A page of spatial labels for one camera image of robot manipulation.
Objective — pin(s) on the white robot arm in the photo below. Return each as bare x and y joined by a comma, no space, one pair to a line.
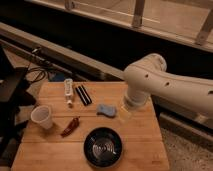
148,76

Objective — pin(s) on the red chili pepper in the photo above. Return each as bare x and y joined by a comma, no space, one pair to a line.
71,127

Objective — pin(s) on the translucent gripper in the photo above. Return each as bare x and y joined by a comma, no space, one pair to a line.
124,114

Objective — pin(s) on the white tube bottle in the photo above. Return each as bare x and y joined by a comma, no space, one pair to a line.
68,89

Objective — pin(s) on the translucent plastic cup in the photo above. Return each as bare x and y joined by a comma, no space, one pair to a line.
41,115

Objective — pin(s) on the black rectangular case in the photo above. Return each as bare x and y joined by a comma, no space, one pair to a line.
84,96

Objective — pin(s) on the black stand left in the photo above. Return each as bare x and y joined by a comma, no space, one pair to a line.
13,94

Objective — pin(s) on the black ceramic bowl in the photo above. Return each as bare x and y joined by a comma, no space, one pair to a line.
102,147

